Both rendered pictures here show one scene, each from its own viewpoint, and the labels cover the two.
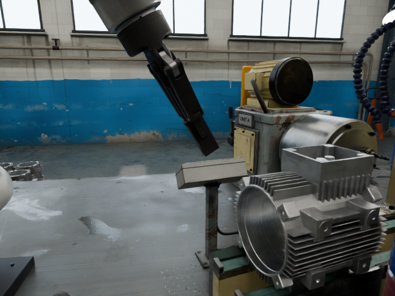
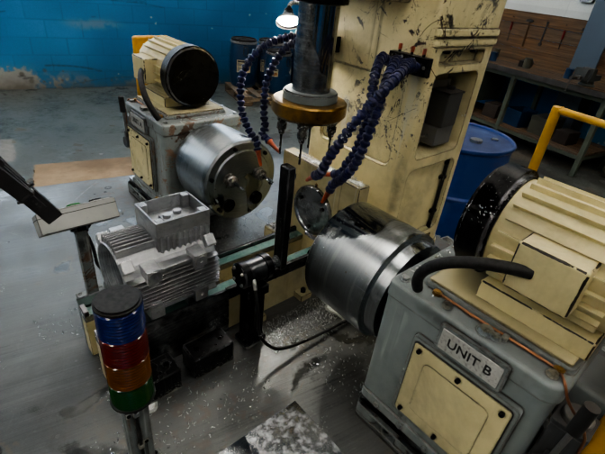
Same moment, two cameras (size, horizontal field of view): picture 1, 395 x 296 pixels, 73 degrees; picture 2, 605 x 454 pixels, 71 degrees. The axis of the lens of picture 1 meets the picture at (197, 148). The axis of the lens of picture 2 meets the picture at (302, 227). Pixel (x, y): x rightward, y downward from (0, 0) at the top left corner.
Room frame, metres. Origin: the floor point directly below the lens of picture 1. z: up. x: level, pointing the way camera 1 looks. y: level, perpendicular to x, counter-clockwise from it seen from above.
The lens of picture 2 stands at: (-0.34, -0.17, 1.59)
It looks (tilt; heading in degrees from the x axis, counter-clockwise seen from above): 31 degrees down; 336
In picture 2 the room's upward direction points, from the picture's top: 7 degrees clockwise
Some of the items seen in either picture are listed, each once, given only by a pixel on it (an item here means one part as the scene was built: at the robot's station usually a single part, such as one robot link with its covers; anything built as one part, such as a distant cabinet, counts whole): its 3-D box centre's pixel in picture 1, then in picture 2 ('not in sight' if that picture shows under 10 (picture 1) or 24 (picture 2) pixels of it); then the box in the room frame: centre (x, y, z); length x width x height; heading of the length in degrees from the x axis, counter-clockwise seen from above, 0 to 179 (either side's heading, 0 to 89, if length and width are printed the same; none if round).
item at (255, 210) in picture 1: (302, 219); (158, 262); (0.46, -0.20, 1.02); 0.20 x 0.19 x 0.19; 111
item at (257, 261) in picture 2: not in sight; (319, 283); (0.41, -0.58, 0.92); 0.45 x 0.13 x 0.24; 110
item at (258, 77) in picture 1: (263, 110); (164, 104); (1.17, -0.29, 1.16); 0.33 x 0.26 x 0.42; 20
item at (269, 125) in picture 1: (273, 148); (181, 153); (1.14, -0.34, 0.99); 0.35 x 0.31 x 0.37; 20
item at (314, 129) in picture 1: (314, 149); (216, 164); (0.92, -0.42, 1.04); 0.37 x 0.25 x 0.25; 20
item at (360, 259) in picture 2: not in sight; (382, 275); (0.27, -0.65, 1.04); 0.41 x 0.25 x 0.25; 20
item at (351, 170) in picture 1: (324, 170); (173, 221); (0.48, -0.24, 1.11); 0.12 x 0.11 x 0.07; 111
